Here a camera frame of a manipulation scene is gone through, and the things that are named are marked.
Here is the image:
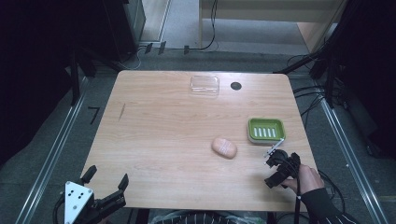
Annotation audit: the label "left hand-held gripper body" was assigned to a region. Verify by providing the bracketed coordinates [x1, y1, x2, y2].
[63, 176, 128, 224]

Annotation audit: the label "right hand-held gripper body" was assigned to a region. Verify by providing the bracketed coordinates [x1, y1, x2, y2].
[263, 138, 302, 188]

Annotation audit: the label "green soap dish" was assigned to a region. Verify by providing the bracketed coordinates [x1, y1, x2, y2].
[247, 117, 287, 145]

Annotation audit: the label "pink soap bar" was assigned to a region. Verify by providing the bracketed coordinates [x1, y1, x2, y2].
[211, 136, 238, 161]

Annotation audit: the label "person's right hand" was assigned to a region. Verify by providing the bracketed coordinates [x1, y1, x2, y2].
[280, 163, 326, 197]

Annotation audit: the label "black stand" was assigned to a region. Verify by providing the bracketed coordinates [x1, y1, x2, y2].
[273, 0, 359, 108]
[68, 46, 98, 107]

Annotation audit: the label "clear plastic box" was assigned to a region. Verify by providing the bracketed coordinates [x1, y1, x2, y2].
[190, 75, 220, 96]

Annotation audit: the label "black cabinet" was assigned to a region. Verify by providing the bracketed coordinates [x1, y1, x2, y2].
[102, 0, 148, 63]

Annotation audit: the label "light wooden furniture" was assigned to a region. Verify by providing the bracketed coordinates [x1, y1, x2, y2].
[198, 0, 349, 54]

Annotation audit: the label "metal floor rail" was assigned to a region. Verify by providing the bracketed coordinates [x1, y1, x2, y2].
[318, 98, 390, 224]
[13, 76, 91, 224]

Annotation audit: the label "black looped cable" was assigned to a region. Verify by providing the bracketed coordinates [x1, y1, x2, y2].
[317, 169, 347, 216]

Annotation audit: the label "black floor cables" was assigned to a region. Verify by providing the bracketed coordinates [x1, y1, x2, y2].
[286, 54, 331, 129]

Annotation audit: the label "black hanging cable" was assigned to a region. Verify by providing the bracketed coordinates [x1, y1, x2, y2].
[184, 0, 219, 56]

